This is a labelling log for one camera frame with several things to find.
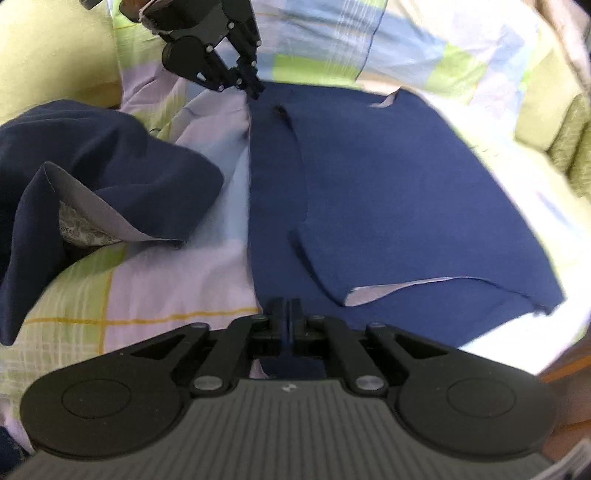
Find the navy garment with grey lining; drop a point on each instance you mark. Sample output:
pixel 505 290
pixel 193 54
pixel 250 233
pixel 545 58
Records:
pixel 115 152

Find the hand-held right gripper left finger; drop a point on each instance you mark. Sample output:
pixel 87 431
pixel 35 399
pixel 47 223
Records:
pixel 279 325

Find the navy blue garment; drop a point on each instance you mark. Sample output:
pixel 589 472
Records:
pixel 392 184

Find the green covered sofa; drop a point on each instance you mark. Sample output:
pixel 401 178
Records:
pixel 46 46

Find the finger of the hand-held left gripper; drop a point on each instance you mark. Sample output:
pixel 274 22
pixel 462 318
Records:
pixel 221 78
pixel 244 32

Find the plaid bed sheet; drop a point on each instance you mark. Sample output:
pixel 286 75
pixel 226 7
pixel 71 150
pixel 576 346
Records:
pixel 161 286

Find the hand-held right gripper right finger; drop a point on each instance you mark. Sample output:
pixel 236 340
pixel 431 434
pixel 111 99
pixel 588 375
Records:
pixel 295 325

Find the green textured cushion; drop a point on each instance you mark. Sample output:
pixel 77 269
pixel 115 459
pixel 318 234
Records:
pixel 575 134

